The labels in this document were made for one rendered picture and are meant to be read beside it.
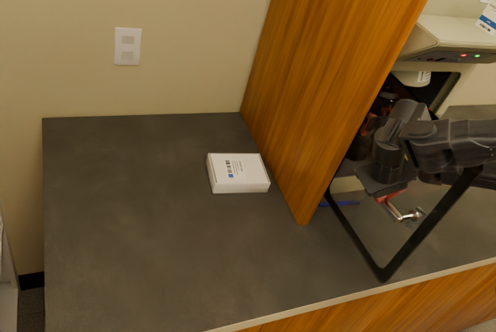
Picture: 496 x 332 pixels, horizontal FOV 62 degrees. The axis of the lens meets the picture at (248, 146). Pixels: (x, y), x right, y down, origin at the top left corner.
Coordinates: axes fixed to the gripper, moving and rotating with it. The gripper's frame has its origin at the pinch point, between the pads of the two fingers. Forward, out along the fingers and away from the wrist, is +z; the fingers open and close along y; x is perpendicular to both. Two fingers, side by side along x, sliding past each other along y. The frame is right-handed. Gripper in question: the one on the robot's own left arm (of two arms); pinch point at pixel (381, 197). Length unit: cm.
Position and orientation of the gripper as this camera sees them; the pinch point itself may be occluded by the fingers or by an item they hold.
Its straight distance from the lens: 92.0
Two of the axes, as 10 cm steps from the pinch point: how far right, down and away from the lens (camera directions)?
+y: -9.5, 3.2, -0.7
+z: 1.6, 6.4, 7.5
